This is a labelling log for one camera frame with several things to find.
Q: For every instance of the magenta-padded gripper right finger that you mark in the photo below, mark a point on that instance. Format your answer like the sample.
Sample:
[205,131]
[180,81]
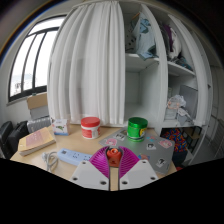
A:
[140,174]

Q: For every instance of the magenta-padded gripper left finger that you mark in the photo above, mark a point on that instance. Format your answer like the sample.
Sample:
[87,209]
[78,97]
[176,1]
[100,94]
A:
[88,175]

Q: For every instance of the orange charger block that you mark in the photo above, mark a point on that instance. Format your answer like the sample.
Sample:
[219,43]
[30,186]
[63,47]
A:
[113,156]

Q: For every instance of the light blue power strip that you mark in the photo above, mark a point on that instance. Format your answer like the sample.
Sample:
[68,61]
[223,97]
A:
[71,156]

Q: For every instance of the silver laptop with stickers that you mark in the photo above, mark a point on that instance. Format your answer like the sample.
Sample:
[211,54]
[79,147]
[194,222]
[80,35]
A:
[156,152]

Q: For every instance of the green metal tin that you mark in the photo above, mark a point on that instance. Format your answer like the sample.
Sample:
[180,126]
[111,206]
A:
[137,130]

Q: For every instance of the white jar with red lid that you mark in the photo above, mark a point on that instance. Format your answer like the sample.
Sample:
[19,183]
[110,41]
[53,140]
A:
[90,129]

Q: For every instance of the colourful patterned bag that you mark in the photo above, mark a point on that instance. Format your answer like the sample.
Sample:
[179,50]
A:
[176,140]

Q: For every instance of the small white printed carton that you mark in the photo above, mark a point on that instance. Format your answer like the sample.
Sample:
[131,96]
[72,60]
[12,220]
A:
[61,127]

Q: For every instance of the yellow paperback book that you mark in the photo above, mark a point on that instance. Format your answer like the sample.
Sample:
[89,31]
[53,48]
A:
[36,140]

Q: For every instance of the grey ribbed radiator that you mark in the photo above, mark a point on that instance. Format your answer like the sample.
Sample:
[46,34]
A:
[38,125]

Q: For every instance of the black chair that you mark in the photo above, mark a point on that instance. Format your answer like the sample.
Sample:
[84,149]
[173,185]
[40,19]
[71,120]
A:
[10,136]

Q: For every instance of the white shelf unit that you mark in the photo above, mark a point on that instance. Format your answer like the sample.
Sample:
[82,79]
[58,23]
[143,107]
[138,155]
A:
[146,86]

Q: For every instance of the brown cardboard box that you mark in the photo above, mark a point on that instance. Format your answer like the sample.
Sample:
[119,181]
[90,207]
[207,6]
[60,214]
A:
[36,100]

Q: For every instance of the white curtain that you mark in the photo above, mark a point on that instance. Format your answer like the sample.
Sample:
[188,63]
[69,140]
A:
[86,63]

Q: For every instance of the dark-framed window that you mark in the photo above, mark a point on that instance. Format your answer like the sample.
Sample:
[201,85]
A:
[30,63]

